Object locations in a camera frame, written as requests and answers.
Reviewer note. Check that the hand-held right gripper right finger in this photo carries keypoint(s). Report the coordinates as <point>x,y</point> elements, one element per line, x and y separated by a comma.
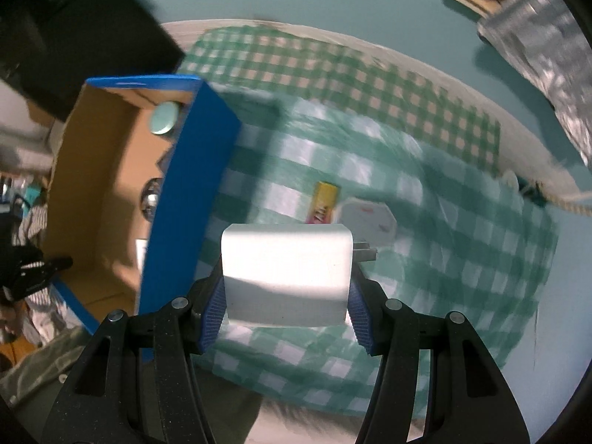
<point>363,328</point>

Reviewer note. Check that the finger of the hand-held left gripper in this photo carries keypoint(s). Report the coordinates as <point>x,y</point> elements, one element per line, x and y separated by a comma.
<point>27,270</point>

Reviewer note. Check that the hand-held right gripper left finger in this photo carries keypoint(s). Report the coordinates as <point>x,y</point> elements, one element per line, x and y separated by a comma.
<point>212,317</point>

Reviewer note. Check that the white power adapter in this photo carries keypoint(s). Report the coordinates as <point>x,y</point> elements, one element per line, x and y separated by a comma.
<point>286,263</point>

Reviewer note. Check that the blue cardboard box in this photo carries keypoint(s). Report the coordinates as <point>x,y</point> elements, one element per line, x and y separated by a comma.
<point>185,222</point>

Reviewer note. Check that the white octagonal box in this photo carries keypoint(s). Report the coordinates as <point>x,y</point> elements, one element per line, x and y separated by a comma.
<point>365,217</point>

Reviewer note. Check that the glossy green checkered tablecloth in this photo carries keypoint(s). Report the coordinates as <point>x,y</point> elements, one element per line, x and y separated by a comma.
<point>462,263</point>

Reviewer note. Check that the round metal object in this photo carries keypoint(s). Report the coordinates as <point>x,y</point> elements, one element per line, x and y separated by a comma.
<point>151,199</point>

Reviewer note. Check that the pink and yellow tube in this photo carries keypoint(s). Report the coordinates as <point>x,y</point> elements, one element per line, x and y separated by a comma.
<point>323,199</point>

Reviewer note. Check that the teal round lid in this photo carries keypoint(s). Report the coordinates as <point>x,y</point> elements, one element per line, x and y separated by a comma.
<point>164,118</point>

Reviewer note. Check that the small white object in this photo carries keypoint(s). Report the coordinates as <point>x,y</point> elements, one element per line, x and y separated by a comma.
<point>511,179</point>

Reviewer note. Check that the black furniture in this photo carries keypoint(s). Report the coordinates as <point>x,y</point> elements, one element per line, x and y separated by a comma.
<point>69,32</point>

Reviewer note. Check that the matte green checkered cloth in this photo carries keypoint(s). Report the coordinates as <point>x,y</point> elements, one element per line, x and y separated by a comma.
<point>323,64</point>

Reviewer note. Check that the silver foil duct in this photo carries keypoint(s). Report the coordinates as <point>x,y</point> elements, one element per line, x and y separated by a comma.
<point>555,78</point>

